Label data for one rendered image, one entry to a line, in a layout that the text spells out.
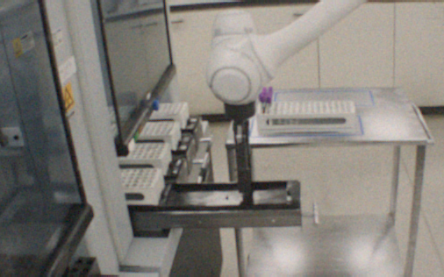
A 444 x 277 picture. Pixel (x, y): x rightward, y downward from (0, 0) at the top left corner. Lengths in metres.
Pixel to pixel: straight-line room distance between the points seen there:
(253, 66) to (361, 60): 2.65
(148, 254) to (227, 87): 0.50
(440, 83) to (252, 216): 2.67
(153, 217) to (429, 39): 2.69
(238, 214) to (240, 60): 0.44
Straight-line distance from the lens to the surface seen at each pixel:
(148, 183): 1.33
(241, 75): 0.98
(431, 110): 3.90
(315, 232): 2.10
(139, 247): 1.33
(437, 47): 3.70
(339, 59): 3.60
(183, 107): 1.76
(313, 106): 1.65
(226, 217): 1.30
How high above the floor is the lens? 1.50
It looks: 25 degrees down
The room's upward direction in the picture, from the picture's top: 6 degrees counter-clockwise
